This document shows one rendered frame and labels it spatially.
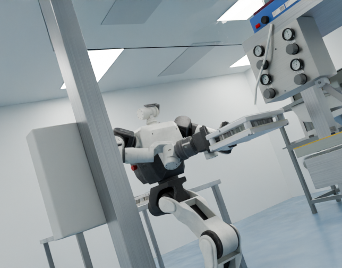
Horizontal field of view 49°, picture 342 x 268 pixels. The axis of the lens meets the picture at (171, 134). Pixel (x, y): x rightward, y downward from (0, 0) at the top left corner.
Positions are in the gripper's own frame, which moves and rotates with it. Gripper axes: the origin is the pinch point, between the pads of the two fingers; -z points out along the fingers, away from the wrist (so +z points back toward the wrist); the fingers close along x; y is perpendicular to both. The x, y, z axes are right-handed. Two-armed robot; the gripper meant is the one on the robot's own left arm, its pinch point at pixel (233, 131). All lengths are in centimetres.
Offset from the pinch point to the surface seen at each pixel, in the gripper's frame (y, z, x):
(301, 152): 14, -45, 20
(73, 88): 82, -50, -13
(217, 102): -370, 465, -139
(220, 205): -43, 96, 34
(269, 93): 19, -47, -1
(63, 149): 88, -46, 0
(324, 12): 1, -65, -19
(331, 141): 12, -56, 20
